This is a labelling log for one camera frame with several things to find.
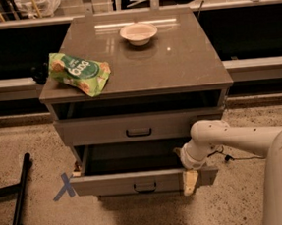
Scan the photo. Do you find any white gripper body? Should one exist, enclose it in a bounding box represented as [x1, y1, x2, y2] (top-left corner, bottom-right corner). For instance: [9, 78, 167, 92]
[180, 142, 207, 170]

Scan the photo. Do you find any grey drawer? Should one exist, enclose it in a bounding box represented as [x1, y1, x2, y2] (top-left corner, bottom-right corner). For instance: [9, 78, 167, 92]
[66, 134, 220, 200]
[54, 108, 224, 146]

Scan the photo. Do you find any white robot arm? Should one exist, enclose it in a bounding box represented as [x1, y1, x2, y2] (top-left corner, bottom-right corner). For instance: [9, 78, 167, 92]
[176, 120, 282, 225]

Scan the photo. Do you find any grey drawer cabinet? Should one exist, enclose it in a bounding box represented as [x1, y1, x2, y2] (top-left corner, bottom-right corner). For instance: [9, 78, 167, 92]
[32, 3, 244, 206]

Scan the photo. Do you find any grey top drawer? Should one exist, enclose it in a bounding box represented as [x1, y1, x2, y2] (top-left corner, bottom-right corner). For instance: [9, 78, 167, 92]
[54, 108, 224, 146]

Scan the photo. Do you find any green snack bag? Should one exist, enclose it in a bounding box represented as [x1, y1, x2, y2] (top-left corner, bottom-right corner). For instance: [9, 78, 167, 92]
[48, 53, 111, 97]

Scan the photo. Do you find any blue tape cross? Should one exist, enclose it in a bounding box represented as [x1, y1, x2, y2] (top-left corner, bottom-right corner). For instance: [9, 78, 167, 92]
[53, 173, 75, 201]

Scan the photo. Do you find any white bowl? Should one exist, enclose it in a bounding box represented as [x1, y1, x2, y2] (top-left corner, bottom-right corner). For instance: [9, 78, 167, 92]
[119, 23, 157, 46]

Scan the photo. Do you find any black object behind cabinet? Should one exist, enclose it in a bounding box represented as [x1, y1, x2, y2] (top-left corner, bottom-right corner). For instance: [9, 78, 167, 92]
[30, 63, 49, 84]

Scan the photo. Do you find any black left stand leg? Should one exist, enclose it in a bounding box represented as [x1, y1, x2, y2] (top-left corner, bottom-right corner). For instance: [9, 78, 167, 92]
[0, 153, 33, 225]

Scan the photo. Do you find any black floor cable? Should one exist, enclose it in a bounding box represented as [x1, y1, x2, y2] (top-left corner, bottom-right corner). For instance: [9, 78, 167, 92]
[206, 141, 266, 165]

